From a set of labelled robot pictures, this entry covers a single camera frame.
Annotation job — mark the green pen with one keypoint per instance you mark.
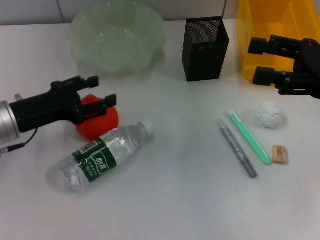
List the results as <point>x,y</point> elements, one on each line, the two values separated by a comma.
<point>250,137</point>

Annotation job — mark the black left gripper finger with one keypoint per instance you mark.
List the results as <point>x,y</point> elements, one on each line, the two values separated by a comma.
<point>110,101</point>
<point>91,82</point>

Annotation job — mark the pale green glass fruit bowl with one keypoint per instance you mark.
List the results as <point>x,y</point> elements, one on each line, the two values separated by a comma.
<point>112,45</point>

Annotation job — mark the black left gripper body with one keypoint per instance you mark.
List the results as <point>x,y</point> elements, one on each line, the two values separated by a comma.
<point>50,110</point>

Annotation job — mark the yellow plastic bin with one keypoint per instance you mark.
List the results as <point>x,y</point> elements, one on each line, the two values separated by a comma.
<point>245,25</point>

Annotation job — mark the beige eraser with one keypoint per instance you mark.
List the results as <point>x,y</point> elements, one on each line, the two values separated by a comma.
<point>280,155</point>

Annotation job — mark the white paper ball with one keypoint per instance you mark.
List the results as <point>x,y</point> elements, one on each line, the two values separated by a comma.
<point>268,115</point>

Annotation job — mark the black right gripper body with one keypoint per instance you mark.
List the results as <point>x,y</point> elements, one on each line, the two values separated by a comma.
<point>308,72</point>

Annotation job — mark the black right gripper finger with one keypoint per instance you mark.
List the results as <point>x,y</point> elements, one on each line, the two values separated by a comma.
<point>266,76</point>
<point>275,46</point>

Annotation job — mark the grey marker pen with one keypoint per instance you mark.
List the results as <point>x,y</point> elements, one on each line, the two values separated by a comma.
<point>237,150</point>

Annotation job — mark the black mesh pen holder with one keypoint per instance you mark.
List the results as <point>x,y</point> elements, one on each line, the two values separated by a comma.
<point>205,65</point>

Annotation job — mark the orange fruit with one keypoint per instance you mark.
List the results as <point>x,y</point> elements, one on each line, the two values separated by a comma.
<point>100,127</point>

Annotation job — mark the clear green-label water bottle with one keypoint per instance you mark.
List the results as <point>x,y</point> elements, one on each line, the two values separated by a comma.
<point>100,160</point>

